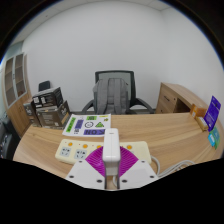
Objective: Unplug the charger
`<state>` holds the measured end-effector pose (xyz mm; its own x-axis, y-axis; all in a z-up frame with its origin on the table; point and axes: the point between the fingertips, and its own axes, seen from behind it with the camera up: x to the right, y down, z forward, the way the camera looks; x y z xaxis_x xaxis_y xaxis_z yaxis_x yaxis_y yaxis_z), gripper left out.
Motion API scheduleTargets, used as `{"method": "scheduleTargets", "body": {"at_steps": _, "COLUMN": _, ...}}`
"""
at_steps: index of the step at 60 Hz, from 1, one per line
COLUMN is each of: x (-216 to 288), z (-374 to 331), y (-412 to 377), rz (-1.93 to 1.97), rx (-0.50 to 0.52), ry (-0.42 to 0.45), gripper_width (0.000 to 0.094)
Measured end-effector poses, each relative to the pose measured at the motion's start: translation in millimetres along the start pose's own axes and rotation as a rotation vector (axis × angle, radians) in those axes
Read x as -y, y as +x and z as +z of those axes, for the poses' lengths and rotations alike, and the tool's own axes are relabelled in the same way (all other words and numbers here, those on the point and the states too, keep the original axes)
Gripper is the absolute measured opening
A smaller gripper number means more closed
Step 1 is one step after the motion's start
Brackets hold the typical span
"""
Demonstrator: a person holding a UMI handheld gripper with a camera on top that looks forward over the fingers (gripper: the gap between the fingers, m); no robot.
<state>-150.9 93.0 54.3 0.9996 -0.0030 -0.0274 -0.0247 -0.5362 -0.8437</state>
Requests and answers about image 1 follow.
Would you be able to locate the small blue box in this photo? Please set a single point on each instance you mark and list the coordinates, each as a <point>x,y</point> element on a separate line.
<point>211,139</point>

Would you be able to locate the small black chair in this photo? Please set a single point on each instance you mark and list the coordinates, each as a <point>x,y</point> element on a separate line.
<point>44,85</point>

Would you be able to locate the orange box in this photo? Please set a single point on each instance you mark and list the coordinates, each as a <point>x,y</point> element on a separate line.
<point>198,111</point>

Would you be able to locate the purple standing package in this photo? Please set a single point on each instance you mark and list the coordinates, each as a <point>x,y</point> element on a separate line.
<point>212,113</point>

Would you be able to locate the black mesh office chair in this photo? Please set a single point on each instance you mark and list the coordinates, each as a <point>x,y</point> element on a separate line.
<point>115,74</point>

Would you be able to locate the narrow black cardboard box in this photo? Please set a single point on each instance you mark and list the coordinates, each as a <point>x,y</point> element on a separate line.
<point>30,113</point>

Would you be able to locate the tan box with white label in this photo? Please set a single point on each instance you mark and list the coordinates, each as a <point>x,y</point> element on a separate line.
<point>201,124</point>

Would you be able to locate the dark office chair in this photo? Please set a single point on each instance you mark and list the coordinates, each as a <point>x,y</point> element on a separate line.
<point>6,140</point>

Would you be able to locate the printed paper sheet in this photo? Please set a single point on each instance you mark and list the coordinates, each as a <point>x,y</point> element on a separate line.
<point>86,126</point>

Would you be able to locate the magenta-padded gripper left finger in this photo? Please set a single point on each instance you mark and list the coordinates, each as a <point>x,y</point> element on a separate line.
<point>83,173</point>

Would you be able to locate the teal green box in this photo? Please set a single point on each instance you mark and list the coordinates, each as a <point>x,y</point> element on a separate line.
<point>217,135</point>

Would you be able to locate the wooden side desk with drawers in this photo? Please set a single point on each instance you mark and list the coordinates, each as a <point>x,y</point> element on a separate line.
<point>170,98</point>

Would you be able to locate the wooden shelf cabinet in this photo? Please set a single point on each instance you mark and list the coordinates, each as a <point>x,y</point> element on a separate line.
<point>16,88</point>

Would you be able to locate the cream power strip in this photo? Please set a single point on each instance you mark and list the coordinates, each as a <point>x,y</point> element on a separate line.
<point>75,150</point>

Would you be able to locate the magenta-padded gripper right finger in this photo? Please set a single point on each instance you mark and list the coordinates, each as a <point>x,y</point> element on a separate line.
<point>141,173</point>

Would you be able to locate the grey backpack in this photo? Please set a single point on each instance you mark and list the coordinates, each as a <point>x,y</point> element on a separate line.
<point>111,96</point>

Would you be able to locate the large black cardboard box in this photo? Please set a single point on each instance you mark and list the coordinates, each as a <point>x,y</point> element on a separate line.
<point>53,116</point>

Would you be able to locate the white charger block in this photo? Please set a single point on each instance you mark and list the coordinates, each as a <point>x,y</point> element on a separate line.
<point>111,148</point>

